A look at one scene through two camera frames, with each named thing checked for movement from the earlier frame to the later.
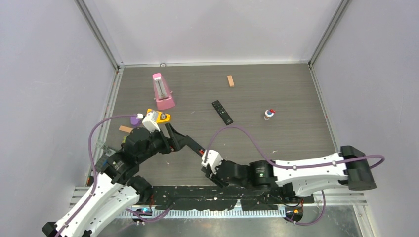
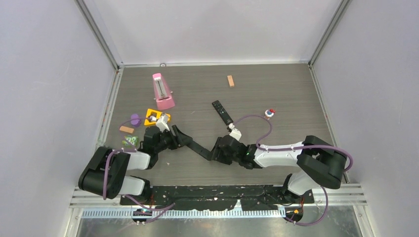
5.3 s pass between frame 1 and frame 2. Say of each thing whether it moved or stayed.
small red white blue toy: stayed
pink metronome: stayed
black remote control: stayed
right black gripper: moved
